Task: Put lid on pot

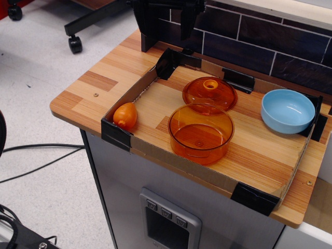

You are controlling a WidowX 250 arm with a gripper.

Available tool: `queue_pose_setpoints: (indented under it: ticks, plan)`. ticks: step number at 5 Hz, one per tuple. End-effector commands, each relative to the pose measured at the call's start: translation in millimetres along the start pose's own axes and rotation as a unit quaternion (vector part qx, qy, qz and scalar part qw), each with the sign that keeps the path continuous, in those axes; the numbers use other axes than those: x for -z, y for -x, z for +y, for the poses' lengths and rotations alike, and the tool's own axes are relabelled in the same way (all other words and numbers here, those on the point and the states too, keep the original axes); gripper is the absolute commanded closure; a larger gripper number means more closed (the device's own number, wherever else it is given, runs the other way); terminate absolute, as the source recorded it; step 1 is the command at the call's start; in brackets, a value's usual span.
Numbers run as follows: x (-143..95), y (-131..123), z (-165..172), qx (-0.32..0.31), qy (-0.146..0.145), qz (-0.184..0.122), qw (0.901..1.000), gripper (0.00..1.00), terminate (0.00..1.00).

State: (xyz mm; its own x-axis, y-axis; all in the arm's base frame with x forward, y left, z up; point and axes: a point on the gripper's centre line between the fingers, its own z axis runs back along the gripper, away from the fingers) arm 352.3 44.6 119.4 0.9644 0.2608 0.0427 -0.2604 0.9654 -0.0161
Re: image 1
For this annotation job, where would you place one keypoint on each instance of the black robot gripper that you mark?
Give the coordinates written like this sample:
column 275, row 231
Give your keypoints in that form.
column 149, row 13

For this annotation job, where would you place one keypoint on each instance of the orange transparent pot lid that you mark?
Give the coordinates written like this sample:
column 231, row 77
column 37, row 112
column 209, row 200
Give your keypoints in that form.
column 210, row 90

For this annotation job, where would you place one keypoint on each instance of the orange transparent plastic pot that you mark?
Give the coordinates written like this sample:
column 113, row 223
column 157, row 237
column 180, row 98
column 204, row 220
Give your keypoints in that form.
column 200, row 132

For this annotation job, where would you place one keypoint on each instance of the black chair base with caster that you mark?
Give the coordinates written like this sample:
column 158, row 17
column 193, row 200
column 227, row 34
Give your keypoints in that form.
column 99, row 11

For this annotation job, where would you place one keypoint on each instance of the orange toy carrot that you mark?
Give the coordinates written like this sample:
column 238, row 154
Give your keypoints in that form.
column 125, row 116

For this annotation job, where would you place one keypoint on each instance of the cardboard fence with black tape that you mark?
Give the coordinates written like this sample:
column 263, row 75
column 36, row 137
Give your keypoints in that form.
column 284, row 166

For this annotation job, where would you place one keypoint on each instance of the dark brick backsplash panel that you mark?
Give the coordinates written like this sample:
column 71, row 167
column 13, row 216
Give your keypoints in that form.
column 278, row 47

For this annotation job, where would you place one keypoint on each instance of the black caster wheel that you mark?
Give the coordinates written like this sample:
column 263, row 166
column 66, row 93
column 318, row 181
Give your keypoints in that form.
column 14, row 11

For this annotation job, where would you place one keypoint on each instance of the light blue bowl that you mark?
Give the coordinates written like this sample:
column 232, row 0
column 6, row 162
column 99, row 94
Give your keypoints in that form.
column 287, row 111

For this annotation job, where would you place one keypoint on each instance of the grey toy kitchen cabinet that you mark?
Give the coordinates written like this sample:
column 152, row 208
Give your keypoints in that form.
column 120, row 176

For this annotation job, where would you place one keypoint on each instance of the grey oven control panel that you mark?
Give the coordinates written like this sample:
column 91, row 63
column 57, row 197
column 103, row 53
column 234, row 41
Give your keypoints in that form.
column 167, row 225

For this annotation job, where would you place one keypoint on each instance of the black equipment corner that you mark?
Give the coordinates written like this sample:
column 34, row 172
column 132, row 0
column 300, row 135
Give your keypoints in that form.
column 15, row 235

